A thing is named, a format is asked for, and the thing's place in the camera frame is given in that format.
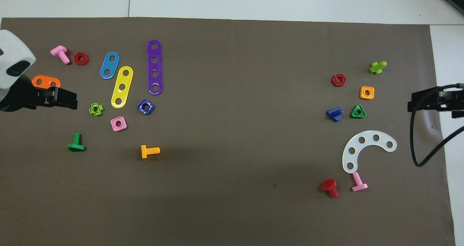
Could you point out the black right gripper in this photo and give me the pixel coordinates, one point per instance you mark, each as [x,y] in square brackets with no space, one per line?
[453,97]

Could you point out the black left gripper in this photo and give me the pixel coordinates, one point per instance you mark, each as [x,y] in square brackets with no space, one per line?
[18,94]

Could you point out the dark blue square nut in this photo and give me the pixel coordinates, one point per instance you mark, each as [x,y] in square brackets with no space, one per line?
[145,107]

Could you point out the blue triangle-head screw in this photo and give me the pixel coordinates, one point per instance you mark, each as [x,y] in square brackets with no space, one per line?
[335,113]

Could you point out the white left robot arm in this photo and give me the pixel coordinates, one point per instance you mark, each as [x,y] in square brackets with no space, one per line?
[14,50]

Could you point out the lime green cross nut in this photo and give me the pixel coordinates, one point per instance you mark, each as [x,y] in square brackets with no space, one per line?
[96,109]

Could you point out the pink plastic screw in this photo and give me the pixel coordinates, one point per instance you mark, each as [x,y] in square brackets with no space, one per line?
[359,182]
[61,54]

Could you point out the red hexagon nut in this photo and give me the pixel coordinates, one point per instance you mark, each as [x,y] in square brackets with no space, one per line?
[81,58]
[338,80]

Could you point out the dark green plastic screw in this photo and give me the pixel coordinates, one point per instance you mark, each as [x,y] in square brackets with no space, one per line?
[76,144]

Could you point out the pink square nut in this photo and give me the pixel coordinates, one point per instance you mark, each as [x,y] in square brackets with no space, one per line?
[119,123]

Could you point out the orange square nut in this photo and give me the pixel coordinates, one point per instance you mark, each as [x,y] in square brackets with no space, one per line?
[367,92]

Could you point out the lime green cross screw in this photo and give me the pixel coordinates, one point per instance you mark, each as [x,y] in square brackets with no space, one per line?
[377,67]

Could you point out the dark green triangle nut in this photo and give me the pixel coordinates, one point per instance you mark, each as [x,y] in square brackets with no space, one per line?
[358,112]

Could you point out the orange plastic screw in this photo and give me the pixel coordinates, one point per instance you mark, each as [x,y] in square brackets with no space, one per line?
[149,151]

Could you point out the red hexagon-head screw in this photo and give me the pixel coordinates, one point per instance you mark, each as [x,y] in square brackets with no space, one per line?
[330,187]

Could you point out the orange heart-shaped plate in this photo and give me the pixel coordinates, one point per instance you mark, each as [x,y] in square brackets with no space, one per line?
[46,80]

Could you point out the blue two-hole strip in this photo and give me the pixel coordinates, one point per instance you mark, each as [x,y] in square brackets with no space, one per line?
[109,65]

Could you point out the yellow three-hole strip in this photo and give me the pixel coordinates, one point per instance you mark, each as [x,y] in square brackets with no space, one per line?
[122,87]

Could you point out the white curved five-hole strip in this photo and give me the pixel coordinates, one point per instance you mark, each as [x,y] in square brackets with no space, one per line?
[357,148]

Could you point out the purple four-hole strip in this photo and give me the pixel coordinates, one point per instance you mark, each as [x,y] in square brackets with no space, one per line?
[154,67]

